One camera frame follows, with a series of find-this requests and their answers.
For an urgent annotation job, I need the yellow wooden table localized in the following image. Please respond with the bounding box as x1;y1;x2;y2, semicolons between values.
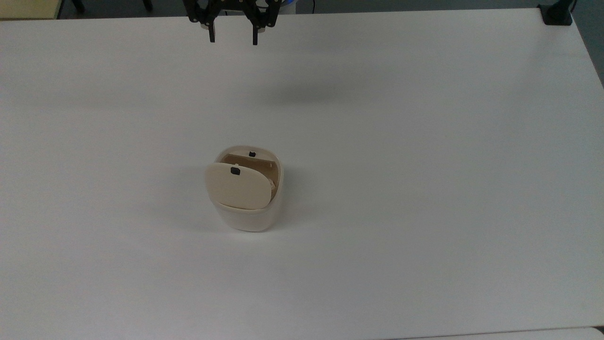
0;0;65;20

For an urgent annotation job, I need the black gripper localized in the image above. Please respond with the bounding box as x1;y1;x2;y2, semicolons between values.
186;0;280;46

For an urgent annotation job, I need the cream plastic trash bin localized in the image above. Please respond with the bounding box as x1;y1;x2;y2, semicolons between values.
204;145;285;232

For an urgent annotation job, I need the black camera stand clamp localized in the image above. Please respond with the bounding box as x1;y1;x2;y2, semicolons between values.
539;0;575;26

